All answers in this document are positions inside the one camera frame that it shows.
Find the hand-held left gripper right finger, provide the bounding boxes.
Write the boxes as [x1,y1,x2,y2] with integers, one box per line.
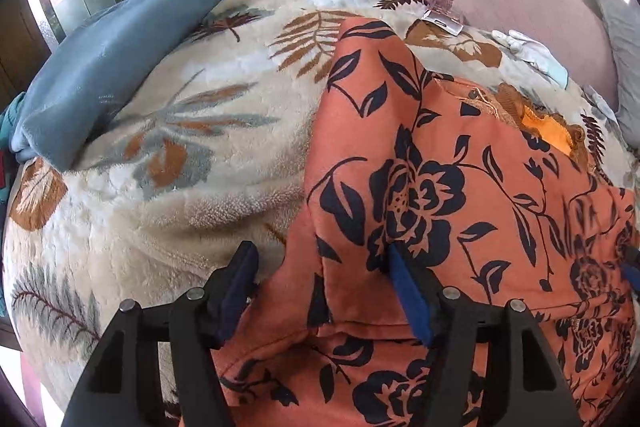
[387,243,583,427]

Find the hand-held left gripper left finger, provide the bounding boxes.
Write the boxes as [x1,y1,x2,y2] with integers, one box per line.
[60,241,261,427]

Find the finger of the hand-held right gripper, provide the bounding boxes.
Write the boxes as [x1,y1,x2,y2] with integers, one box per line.
[619,244,640,297]

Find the orange floral garment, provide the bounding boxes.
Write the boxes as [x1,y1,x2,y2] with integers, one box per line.
[212,17,640,427]

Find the leaf printed fleece blanket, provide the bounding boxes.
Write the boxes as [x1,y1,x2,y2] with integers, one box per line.
[2,0,636,413]

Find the white glove with teal cuff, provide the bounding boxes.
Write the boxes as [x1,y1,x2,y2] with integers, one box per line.
[491,29,570,90]

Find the grey pillow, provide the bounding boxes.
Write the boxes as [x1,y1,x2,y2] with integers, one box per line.
[570,0,640,148]

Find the blue-grey plush blanket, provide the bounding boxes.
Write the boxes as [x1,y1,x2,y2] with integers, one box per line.
[10,0,224,170]

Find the silver blanket label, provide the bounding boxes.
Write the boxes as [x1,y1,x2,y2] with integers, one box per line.
[422,9,464,35]

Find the teal cloth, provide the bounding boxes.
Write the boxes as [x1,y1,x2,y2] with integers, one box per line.
[0,92,28,158]

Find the pink quilted mattress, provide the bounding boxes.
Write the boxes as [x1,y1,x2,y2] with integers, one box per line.
[400,0,621,100]

